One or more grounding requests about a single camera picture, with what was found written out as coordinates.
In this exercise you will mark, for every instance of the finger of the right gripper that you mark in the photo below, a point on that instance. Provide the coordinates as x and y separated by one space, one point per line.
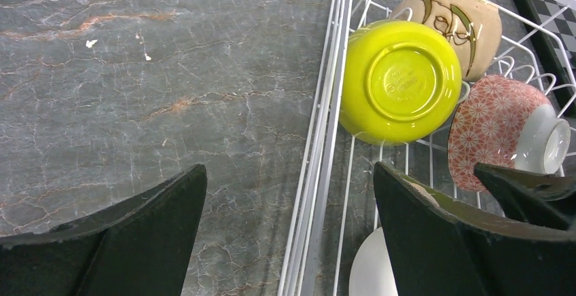
545 200

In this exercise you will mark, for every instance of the black and white chessboard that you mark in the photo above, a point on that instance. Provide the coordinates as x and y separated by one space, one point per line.
556 51

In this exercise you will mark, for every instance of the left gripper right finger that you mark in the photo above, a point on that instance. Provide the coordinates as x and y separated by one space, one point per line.
441 246

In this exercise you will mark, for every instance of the red floral pattern bowl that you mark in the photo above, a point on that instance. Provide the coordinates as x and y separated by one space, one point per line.
508 123

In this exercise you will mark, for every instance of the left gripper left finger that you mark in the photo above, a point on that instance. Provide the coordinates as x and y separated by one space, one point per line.
140 246

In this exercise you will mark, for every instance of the white wire dish rack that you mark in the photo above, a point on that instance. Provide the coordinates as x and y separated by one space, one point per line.
334 209

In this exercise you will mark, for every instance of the beige bowl with leaf motif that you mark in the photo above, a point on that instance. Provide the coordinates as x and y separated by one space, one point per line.
472 27

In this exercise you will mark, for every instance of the plain white bowl in rack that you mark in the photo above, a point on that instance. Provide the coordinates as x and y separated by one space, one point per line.
371 272

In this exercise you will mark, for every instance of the yellow-green bowl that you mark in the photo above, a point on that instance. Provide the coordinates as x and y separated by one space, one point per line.
402 80

